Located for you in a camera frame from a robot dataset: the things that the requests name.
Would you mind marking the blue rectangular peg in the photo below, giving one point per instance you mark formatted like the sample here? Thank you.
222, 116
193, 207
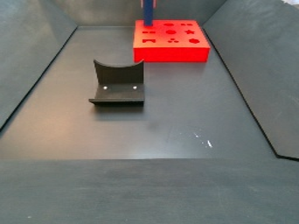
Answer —
149, 12

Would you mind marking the red shape-sorter block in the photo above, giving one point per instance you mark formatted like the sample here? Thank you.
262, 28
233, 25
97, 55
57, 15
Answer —
170, 41

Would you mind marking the black curved holder bracket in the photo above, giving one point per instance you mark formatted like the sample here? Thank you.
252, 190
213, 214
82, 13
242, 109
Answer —
121, 84

